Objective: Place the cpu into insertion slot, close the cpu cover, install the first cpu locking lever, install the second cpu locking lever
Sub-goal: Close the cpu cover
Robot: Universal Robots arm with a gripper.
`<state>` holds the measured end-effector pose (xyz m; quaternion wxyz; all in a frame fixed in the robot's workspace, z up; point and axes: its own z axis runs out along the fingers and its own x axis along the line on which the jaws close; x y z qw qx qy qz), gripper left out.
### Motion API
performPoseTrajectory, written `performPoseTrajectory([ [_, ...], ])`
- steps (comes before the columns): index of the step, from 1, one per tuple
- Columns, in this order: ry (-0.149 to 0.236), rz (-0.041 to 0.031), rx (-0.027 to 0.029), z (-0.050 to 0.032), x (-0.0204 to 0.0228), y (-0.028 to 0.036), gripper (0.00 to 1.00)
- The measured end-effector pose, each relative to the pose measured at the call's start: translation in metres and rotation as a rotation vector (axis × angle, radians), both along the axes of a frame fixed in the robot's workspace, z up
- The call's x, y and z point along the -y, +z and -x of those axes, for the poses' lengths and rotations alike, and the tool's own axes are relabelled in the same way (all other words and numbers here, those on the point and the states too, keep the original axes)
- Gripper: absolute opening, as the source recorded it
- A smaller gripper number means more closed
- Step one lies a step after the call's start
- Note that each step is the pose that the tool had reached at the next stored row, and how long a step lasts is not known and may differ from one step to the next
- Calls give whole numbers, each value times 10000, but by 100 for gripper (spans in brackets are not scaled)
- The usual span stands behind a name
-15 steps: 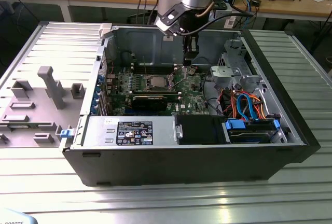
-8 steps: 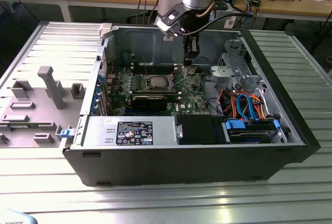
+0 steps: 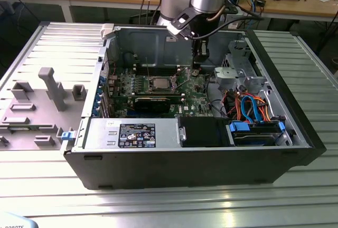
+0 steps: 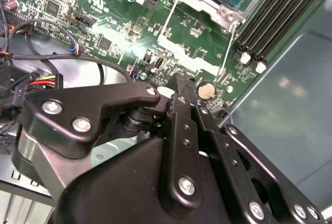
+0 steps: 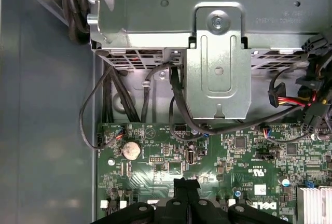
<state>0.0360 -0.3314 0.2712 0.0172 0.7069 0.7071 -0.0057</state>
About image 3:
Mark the CPU socket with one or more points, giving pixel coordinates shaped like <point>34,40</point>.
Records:
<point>150,88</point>

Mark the silver metal bracket plate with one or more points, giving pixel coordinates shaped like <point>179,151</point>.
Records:
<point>224,73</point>

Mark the silver power supply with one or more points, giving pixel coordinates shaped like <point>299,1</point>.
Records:
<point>100,133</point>

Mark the black grey PC case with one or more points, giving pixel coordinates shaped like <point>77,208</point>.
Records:
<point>185,170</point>

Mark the silver metal drive cage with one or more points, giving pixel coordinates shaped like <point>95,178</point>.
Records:
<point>253,81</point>

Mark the hard disk blue carrier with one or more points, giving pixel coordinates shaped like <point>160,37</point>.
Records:
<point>253,139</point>

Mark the blue plastic case latch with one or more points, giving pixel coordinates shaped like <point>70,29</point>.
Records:
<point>67,136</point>

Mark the green motherboard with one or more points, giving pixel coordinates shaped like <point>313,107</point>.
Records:
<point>196,98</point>

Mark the silver green CPU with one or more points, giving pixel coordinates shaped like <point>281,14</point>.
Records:
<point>160,83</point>

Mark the round coin battery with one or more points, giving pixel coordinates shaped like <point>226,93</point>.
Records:
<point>195,73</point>

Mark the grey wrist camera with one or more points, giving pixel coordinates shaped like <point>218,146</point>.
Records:
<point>182,22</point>

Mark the grey parts rack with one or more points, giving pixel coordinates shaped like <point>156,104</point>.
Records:
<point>39,125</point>

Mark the black graphics card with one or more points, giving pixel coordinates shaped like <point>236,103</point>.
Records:
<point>151,105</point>

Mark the black plastic shroud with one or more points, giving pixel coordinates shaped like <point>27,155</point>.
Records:
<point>203,133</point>

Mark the metal locking lever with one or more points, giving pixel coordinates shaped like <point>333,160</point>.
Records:
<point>148,68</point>

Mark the small black box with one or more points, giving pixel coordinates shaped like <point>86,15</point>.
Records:
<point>260,2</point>

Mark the black RAM slot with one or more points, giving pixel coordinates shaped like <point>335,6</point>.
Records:
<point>158,93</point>
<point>163,74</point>
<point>163,69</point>
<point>163,66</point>

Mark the grey plastic case clip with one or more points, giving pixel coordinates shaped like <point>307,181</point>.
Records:
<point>107,30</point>

